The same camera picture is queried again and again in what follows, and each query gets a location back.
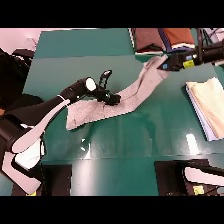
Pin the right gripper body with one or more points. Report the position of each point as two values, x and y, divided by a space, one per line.
183 60

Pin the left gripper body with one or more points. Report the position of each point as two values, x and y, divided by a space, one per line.
108 97

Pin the grey garment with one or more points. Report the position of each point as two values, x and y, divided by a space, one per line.
140 90

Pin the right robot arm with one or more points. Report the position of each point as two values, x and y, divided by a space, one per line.
213 51

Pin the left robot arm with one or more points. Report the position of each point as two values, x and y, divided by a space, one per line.
36 113

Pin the orange garment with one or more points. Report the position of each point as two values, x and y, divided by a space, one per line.
178 35

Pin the brown garment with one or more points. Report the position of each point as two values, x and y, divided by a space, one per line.
148 38

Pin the cream garment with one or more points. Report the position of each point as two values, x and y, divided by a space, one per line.
211 103

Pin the black garment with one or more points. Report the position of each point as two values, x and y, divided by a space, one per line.
13 76

